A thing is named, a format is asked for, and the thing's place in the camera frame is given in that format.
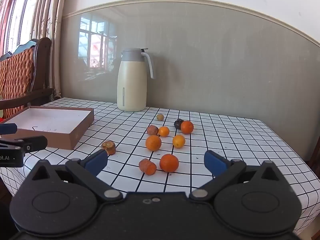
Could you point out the window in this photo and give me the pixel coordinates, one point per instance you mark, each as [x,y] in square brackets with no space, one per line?
[22,12]

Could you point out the black-and-white checked tablecloth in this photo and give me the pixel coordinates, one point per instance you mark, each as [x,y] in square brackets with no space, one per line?
[225,135]

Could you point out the large orange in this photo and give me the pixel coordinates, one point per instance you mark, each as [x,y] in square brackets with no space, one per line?
[169,163]
[187,127]

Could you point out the brown cut fruit piece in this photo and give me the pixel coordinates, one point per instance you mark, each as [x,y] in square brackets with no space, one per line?
[108,147]
[147,166]

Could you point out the wooden chair with orange cushion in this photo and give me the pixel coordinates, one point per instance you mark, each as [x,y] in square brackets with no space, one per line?
[17,72]

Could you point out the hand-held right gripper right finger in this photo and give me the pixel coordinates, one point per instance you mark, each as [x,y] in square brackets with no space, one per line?
[215,163]

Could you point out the brown cardboard box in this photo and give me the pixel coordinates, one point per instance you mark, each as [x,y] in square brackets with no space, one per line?
[50,120]

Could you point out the cream thermos jug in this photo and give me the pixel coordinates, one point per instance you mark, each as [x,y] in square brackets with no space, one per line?
[131,85]

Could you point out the beige patterned curtain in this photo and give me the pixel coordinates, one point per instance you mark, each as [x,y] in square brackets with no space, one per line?
[50,5]

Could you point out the brown wrinkled fruit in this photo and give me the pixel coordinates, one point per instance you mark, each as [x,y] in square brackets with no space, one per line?
[152,130]

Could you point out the small tan round fruit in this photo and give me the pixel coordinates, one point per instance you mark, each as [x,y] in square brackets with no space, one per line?
[160,117]

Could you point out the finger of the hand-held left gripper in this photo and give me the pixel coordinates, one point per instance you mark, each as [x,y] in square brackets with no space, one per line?
[8,128]
[32,143]

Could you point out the small orange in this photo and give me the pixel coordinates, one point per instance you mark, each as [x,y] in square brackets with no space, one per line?
[164,131]

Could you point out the dark purple round fruit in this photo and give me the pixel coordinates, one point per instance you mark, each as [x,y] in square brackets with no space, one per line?
[177,124]

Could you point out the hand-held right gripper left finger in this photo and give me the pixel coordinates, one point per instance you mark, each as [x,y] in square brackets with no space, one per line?
[96,161]

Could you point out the medium orange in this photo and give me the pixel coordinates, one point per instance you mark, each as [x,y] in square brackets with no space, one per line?
[179,141]
[153,143]

